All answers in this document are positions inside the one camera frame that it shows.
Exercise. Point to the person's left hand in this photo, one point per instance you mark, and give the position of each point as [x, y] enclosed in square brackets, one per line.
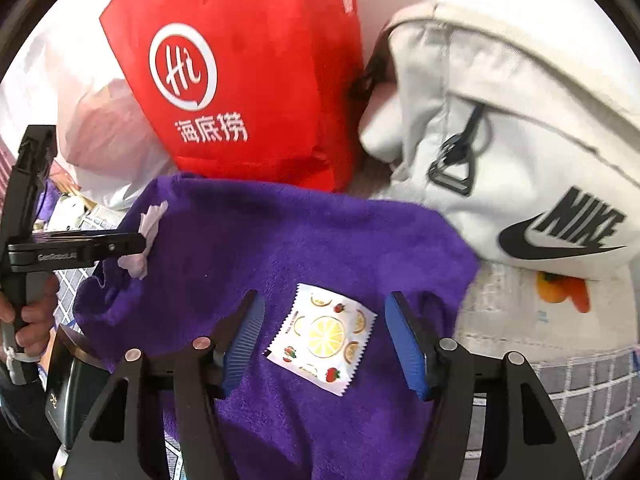
[37, 317]

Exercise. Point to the dark clothing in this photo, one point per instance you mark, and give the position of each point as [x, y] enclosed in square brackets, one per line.
[25, 425]

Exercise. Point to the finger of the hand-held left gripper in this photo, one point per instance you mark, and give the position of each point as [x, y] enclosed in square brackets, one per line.
[115, 247]

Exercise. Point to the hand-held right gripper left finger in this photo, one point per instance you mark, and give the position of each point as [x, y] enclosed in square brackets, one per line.
[245, 340]

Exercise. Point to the purple towel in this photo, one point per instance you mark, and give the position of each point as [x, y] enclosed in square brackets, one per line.
[300, 240]

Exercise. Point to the pale pink cloth piece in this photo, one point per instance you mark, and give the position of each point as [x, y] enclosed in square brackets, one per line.
[155, 215]

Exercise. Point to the fruit print wipe packet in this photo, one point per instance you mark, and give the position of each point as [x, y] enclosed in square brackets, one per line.
[325, 335]

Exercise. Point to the black case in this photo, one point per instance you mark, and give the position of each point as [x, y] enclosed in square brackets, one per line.
[70, 390]

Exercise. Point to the red paper bag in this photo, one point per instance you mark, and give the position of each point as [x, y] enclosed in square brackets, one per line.
[260, 60]

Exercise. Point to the white plastic bag red label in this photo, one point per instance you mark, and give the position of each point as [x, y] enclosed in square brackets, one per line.
[100, 125]

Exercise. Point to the grey grid bedsheet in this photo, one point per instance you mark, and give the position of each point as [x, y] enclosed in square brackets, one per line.
[590, 390]

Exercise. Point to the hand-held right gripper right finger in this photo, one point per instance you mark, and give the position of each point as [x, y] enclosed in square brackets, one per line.
[407, 345]

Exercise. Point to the white sling bag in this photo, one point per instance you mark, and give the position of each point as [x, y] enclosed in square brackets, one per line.
[525, 110]

